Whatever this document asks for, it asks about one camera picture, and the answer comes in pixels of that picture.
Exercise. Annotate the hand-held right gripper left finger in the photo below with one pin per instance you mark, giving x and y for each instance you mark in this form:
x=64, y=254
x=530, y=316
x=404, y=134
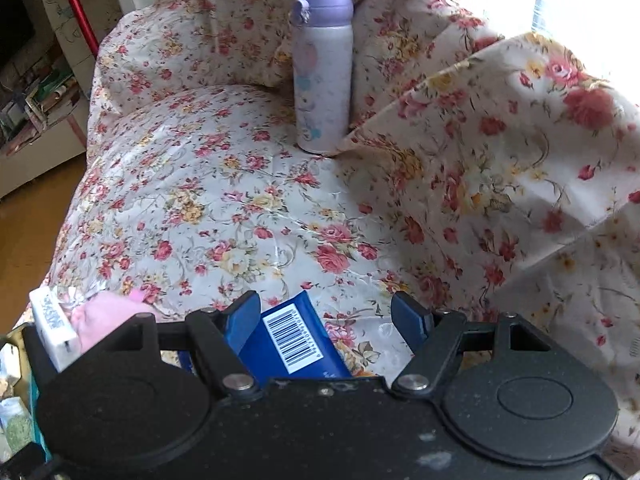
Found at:
x=240, y=322

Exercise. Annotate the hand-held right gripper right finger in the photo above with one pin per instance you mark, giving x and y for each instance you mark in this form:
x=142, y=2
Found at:
x=410, y=317

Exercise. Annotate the blue tissue pack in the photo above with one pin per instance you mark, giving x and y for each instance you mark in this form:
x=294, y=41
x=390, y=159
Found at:
x=300, y=340

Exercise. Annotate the teal metal tin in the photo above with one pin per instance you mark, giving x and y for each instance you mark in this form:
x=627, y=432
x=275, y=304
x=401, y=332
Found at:
x=35, y=400

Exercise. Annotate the pink pouch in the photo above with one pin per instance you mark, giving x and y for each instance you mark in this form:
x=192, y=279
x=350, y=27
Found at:
x=105, y=317

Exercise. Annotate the floral covered sofa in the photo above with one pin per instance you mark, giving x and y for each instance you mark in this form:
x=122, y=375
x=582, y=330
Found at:
x=225, y=185

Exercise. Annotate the floral cushion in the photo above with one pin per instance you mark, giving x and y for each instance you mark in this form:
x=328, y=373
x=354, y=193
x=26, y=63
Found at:
x=500, y=160

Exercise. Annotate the white tissue packet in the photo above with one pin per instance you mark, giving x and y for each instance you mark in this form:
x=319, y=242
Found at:
x=52, y=325

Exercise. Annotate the purple and white bottle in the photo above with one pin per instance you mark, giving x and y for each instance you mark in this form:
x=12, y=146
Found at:
x=322, y=75

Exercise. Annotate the white low cabinet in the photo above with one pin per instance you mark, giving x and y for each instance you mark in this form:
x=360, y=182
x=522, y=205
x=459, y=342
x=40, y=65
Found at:
x=35, y=165

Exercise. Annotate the pile of household clutter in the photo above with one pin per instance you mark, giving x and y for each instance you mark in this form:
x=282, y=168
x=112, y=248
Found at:
x=35, y=100

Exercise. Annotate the red vacuum cleaner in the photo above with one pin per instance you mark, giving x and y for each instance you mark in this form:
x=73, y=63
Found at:
x=75, y=5

